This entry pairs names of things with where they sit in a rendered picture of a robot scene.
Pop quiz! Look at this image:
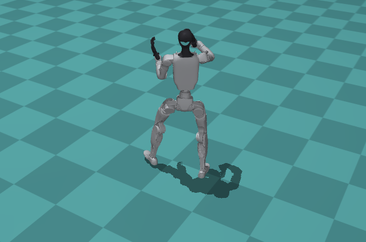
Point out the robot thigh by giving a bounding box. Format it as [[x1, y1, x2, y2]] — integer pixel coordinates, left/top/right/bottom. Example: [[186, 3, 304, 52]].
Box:
[[192, 101, 207, 143], [154, 98, 177, 135]]

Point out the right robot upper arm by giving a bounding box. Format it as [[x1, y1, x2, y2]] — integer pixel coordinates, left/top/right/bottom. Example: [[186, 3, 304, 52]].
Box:
[[198, 52, 214, 64]]

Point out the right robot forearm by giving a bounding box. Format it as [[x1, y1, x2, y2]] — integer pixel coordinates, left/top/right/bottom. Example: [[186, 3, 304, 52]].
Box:
[[191, 41, 214, 56]]

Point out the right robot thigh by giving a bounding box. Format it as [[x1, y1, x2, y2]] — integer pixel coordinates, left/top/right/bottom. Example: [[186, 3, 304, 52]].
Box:
[[192, 101, 207, 143]]

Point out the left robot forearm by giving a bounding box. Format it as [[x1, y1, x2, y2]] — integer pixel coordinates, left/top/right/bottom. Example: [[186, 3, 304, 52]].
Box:
[[154, 55, 162, 78]]

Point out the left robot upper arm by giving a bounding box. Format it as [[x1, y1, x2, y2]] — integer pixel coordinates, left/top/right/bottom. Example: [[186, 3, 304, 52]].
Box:
[[158, 54, 173, 80]]

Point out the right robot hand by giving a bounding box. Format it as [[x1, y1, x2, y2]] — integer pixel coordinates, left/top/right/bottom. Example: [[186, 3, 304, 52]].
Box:
[[185, 29, 197, 47]]

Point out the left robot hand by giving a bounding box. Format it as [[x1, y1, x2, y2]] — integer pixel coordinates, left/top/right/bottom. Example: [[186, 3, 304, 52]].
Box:
[[150, 37, 160, 60]]

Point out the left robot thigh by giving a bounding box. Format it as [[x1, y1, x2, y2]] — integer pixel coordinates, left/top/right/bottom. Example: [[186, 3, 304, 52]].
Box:
[[154, 98, 177, 135]]

